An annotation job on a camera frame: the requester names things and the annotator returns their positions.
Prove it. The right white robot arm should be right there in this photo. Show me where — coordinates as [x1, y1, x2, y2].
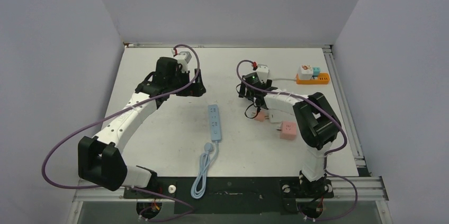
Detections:
[239, 73, 342, 196]

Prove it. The orange power strip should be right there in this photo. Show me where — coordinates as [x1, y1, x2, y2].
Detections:
[295, 73, 330, 85]

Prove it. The pink blue power strip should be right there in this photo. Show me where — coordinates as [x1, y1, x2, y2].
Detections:
[208, 104, 222, 143]

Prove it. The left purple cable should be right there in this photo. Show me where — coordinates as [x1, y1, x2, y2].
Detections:
[41, 43, 201, 223]

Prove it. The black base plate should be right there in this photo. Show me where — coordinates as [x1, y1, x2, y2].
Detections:
[123, 176, 334, 215]

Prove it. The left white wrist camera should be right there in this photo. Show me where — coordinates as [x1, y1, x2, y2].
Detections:
[172, 50, 192, 74]

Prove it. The teal plug adapter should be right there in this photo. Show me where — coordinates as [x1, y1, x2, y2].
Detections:
[312, 67, 321, 77]

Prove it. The small white flat adapter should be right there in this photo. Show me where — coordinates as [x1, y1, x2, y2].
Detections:
[268, 110, 282, 123]

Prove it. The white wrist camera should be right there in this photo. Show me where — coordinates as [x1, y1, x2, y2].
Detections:
[252, 61, 270, 83]
[172, 50, 192, 74]

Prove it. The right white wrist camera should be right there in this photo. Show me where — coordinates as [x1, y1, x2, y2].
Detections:
[252, 61, 270, 83]

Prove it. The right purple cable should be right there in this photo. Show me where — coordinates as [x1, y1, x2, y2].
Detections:
[236, 60, 358, 222]

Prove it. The small pink plug adapter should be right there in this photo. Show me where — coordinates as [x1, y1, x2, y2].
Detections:
[253, 111, 269, 122]

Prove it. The white cube adapter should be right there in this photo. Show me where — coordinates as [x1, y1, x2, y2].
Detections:
[297, 65, 313, 80]

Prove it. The light blue power cord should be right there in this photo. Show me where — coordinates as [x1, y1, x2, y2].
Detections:
[190, 141, 220, 200]

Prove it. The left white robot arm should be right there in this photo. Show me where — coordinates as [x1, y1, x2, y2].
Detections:
[78, 51, 206, 198]

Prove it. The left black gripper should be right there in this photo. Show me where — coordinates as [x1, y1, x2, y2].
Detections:
[167, 68, 204, 97]

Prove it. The pink cube socket adapter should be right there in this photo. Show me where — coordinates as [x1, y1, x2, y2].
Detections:
[278, 121, 297, 140]

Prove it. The aluminium frame rail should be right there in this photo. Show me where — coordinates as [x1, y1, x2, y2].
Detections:
[322, 45, 372, 177]

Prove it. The purple cable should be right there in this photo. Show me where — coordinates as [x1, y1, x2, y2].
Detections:
[41, 43, 201, 223]
[236, 60, 358, 222]

